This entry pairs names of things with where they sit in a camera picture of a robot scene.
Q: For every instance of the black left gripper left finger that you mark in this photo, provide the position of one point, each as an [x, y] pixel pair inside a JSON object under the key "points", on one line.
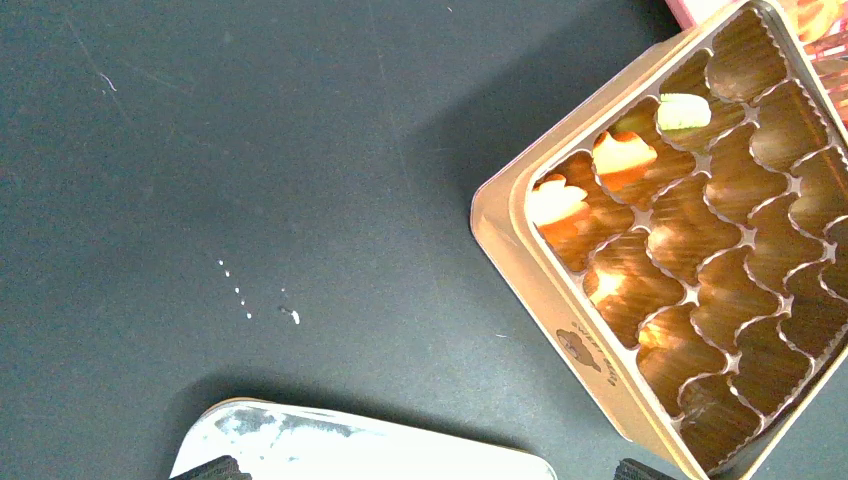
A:
{"points": [[222, 468]]}

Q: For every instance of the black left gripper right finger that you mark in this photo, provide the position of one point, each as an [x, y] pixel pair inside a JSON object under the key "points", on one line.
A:
{"points": [[630, 469]]}

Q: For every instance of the gold cookie tin box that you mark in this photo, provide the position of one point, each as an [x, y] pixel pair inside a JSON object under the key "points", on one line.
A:
{"points": [[702, 307]]}

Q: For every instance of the orange flower cookie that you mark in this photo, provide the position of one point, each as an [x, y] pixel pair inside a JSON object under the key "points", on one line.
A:
{"points": [[621, 159], [555, 208]]}

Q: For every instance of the green round macaron cookie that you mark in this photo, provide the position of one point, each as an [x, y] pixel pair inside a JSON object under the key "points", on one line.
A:
{"points": [[677, 111]]}

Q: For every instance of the silver tin lid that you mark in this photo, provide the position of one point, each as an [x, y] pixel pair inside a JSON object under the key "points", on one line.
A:
{"points": [[278, 441]]}

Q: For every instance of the pink plastic tray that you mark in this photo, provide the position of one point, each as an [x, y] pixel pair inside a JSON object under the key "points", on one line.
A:
{"points": [[786, 60]]}

